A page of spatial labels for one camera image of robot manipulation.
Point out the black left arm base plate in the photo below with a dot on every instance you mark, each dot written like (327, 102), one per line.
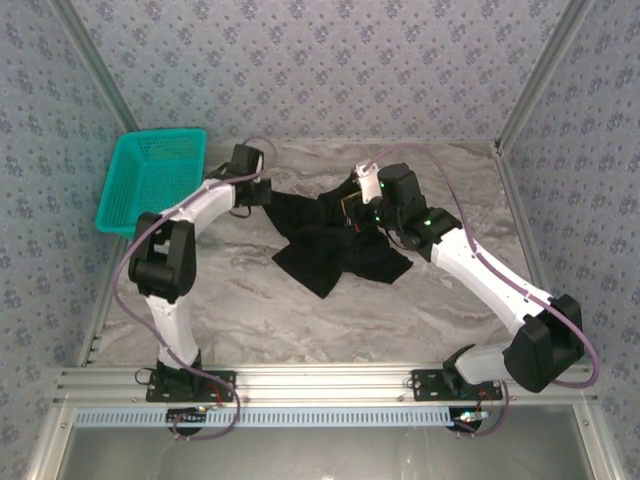
(225, 385)

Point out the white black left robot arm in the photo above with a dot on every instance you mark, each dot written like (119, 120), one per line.
(172, 330)

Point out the aluminium frame rail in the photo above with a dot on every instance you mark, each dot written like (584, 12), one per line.
(320, 382)

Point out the teal plastic basket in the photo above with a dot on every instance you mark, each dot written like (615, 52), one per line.
(145, 175)

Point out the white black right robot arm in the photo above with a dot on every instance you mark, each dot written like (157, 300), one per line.
(475, 285)

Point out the aluminium side rail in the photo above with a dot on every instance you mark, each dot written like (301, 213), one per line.
(504, 170)
(91, 345)

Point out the aluminium corner post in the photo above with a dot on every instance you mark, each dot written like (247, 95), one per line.
(542, 75)
(97, 65)

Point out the black t-shirt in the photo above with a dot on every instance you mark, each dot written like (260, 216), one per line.
(320, 250)

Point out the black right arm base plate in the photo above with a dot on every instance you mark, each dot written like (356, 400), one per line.
(425, 385)

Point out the small electronics board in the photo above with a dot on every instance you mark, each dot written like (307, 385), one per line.
(187, 412)
(472, 416)

